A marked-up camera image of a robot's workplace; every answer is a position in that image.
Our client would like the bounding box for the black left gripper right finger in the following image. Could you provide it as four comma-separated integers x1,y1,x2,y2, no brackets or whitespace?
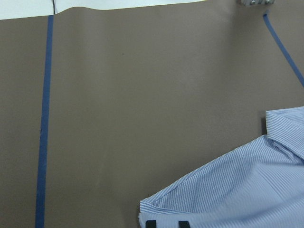
178,220,189,228

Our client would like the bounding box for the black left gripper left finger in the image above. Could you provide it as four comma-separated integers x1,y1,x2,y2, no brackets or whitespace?
145,220,156,228

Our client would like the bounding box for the aluminium frame post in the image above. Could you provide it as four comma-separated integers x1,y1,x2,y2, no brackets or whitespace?
236,0,275,7

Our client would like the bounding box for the brown paper table cover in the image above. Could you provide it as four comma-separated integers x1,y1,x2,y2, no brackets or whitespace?
0,0,304,228

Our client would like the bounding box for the light blue striped shirt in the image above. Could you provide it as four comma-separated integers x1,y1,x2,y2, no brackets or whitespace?
139,107,304,228

